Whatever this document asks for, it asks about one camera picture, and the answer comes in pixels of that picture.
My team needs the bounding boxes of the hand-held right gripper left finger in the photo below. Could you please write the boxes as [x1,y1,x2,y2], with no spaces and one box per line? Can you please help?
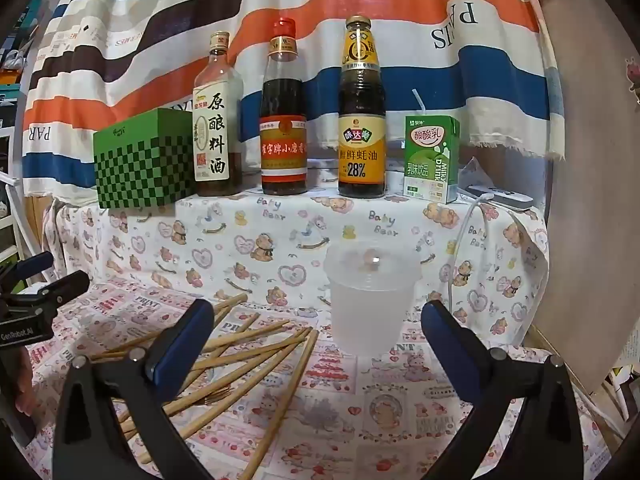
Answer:
[52,299,216,480]

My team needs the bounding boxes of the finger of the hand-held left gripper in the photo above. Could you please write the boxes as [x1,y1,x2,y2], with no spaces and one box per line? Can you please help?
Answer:
[10,251,55,281]
[27,270,91,307]

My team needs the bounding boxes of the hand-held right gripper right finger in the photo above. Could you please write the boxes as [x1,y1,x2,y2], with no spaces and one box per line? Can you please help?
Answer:
[420,301,583,480]

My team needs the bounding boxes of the pile of wooden chopsticks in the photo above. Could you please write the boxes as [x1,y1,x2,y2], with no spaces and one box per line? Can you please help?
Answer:
[90,292,321,480]

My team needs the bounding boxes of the translucent plastic cup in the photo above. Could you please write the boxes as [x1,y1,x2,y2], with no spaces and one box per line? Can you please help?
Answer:
[323,242,423,357]

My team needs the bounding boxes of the white storage shelf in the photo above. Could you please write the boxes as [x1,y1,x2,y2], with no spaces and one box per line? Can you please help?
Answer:
[0,125,31,266]

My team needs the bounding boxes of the green checkered box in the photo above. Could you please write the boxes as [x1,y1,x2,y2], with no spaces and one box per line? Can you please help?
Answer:
[93,107,197,210]

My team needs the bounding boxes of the white electronic device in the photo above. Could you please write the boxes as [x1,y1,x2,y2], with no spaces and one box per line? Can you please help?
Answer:
[467,185,535,212]

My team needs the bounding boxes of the cartoon bear printed tablecloth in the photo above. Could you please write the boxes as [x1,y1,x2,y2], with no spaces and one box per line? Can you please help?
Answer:
[20,160,616,480]

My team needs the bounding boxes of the green milk drink carton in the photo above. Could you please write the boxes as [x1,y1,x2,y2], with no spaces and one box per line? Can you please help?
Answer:
[403,89,461,205]

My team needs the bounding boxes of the yellow-label oyster sauce bottle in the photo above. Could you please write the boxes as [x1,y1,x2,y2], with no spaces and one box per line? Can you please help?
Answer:
[338,15,387,198]

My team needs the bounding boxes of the red-capped sesame oil bottle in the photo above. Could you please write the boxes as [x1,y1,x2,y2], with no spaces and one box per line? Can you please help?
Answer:
[260,17,308,196]

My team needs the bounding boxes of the clear cooking wine bottle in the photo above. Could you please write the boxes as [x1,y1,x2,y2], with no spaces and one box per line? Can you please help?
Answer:
[192,31,244,197]

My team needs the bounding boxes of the brown board panel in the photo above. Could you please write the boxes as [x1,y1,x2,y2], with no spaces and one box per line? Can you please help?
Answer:
[537,0,640,396]

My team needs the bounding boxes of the white cable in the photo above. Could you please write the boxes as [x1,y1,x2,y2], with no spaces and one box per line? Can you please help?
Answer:
[446,191,506,311]

